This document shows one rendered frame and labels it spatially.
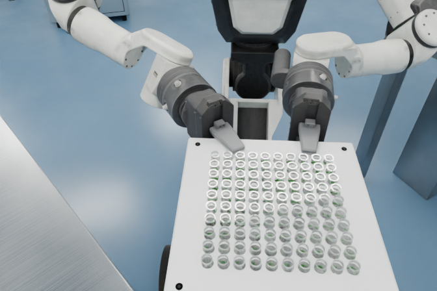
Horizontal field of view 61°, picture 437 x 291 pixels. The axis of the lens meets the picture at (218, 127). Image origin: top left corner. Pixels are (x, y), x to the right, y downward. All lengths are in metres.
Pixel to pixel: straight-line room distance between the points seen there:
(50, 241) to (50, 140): 1.53
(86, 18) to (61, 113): 1.65
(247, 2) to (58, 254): 0.64
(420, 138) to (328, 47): 1.20
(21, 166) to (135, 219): 0.94
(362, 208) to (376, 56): 0.38
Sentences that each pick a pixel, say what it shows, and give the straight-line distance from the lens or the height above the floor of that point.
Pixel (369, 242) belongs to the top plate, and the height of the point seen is 1.02.
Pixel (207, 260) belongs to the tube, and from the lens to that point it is 0.44.
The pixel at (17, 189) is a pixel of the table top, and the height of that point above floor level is 0.83.
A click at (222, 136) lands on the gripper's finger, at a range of 0.55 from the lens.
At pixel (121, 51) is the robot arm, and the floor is 1.04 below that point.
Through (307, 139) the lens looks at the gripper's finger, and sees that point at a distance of 0.56.
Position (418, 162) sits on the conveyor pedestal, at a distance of 1.93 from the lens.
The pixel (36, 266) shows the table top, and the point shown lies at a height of 0.83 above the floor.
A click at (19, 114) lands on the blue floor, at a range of 2.49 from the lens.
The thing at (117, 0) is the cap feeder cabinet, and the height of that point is 0.19.
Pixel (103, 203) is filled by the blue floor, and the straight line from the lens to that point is 1.83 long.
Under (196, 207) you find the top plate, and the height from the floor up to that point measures 1.01.
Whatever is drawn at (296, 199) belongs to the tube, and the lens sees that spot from 0.49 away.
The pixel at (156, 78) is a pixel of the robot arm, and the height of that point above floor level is 1.01.
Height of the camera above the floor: 1.40
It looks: 41 degrees down
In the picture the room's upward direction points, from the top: straight up
